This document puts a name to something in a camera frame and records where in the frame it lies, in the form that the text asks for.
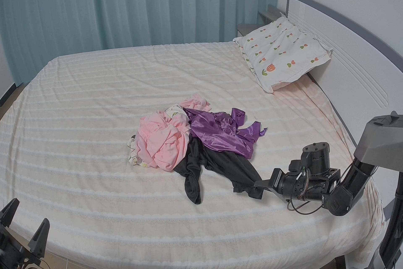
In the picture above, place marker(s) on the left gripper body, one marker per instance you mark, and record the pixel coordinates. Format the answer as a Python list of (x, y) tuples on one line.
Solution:
[(12, 242)]

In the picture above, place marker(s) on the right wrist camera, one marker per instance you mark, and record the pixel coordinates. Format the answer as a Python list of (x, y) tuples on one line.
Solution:
[(296, 166)]

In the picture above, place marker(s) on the white printed garment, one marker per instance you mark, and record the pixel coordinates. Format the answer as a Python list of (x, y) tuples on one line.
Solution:
[(133, 151)]

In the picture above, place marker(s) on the white printed pillow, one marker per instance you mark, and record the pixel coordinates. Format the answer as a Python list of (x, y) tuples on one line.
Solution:
[(277, 50)]

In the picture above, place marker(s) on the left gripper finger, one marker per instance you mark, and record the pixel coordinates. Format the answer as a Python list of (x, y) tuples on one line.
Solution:
[(39, 242), (9, 214)]

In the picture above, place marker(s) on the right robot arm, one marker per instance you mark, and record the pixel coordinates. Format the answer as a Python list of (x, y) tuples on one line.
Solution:
[(359, 173)]

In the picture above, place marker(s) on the purple satin garment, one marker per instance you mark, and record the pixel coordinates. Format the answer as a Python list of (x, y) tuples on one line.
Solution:
[(214, 135)]

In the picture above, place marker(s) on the bed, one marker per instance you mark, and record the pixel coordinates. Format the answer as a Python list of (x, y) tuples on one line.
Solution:
[(94, 104)]

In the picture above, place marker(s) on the grey bedside table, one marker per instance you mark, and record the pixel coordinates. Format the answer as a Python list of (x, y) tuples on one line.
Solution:
[(245, 29)]

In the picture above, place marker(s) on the pink frilled garment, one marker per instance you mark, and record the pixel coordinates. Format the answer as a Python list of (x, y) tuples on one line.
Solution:
[(195, 102)]

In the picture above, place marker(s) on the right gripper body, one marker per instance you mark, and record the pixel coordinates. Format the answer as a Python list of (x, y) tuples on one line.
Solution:
[(289, 186)]

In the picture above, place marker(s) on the black T-shirt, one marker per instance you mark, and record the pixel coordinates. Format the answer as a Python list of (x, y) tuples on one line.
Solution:
[(220, 164)]

